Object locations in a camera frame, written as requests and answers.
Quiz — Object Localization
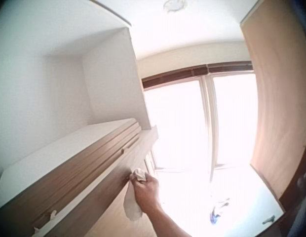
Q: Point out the light wooden door panel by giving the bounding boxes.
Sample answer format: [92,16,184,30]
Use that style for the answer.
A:
[239,0,306,199]

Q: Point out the person's right hand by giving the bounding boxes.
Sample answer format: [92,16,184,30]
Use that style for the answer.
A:
[129,172,161,211]

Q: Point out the white framed window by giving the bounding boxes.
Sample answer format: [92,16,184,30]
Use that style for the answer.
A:
[142,70,259,179]

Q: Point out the brown window blind rail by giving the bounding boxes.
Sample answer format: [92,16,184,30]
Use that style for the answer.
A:
[141,61,254,89]

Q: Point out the brown wooden wardrobe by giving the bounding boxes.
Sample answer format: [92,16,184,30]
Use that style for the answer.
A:
[0,118,160,237]

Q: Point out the round ceiling light fixture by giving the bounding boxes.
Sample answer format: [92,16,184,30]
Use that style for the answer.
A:
[163,0,189,12]

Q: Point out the white cleaning cloth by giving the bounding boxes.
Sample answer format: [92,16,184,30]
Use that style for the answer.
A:
[123,168,147,221]

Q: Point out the blue and white cloth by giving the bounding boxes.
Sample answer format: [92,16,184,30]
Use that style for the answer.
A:
[210,197,230,224]

